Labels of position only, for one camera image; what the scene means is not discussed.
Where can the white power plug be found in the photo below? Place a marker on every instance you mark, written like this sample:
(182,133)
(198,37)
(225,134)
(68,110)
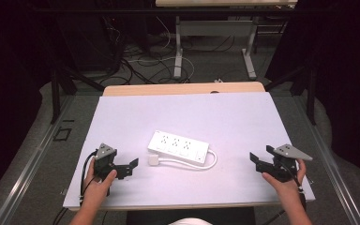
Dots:
(153,160)

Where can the white table cover sheet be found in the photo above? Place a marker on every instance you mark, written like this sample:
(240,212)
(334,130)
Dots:
(184,118)

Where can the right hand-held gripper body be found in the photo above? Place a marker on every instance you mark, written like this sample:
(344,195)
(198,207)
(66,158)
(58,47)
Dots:
(282,161)

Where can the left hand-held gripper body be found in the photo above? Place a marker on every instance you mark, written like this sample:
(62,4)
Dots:
(105,159)

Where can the person's left hand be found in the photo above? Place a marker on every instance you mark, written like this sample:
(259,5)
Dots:
(95,187)

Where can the person's white shirt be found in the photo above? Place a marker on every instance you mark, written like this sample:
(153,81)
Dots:
(190,222)

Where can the white metal desk frame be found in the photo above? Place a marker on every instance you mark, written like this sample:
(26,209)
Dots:
(214,28)

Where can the metal floor rail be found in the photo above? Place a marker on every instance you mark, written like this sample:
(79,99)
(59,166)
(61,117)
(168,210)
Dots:
(331,165)
(28,168)

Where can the wooden table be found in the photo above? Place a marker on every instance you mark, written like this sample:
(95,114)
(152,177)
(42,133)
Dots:
(168,89)

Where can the black floor socket cover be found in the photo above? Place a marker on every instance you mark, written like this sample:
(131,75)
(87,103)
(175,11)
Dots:
(62,134)

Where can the white power strip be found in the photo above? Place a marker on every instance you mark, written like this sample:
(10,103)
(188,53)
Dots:
(178,146)

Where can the person's right hand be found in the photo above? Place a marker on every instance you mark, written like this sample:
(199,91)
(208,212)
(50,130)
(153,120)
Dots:
(289,184)

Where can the dark curtain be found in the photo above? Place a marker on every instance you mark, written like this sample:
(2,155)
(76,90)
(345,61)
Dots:
(12,78)
(343,78)

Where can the black metal stand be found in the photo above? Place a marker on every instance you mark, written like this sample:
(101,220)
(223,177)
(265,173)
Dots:
(56,90)
(309,90)

